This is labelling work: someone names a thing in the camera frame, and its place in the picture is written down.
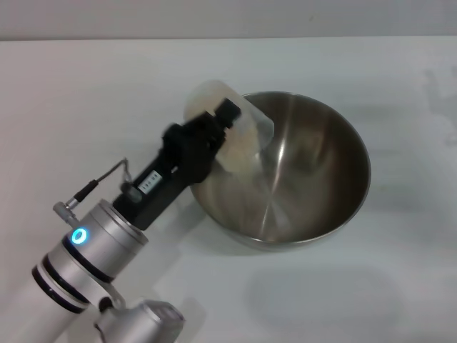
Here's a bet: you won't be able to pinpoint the beige rice grains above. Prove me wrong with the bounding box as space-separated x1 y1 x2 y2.
218 123 263 169

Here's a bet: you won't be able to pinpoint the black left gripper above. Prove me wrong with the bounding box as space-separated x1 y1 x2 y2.
113 97 243 232

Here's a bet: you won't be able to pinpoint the clear plastic measuring cup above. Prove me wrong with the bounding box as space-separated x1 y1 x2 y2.
182 79 276 173

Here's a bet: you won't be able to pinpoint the stainless steel mixing bowl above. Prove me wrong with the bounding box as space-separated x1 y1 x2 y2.
189 91 373 253

